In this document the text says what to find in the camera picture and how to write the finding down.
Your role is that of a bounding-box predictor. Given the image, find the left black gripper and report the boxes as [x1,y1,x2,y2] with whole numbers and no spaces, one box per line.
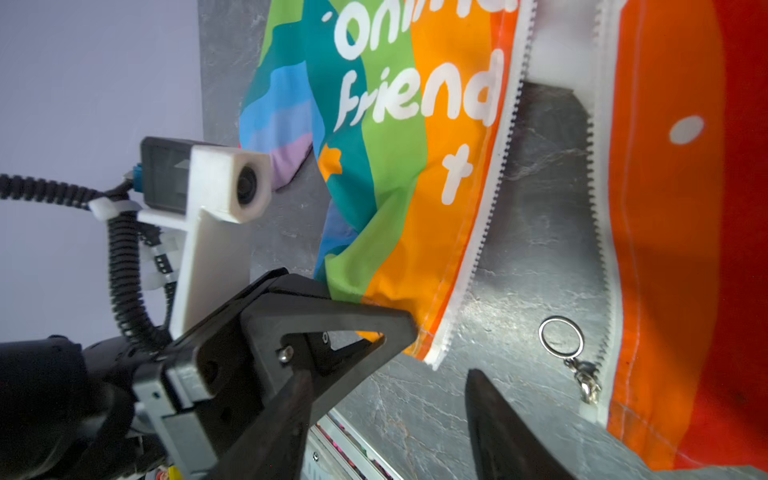
[133,270,418,479]

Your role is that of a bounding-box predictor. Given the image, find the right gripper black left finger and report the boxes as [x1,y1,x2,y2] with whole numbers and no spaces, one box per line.
[206,369,313,479]

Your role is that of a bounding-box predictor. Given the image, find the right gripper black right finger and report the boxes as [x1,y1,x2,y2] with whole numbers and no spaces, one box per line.
[465,369,573,480]

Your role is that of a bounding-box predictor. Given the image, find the colourful rainbow kids jacket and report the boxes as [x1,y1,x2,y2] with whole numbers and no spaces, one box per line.
[239,1,767,470]

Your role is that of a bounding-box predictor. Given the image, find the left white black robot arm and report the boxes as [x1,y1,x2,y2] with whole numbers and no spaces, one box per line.
[1,269,418,479]

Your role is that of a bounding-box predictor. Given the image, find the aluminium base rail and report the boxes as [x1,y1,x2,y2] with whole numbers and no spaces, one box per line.
[300,409,404,480]

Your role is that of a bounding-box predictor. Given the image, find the silver zipper pull ring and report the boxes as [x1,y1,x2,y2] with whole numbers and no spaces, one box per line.
[537,315,603,406]

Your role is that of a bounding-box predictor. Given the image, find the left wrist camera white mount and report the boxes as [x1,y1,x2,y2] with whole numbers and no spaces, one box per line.
[89,136,275,340]

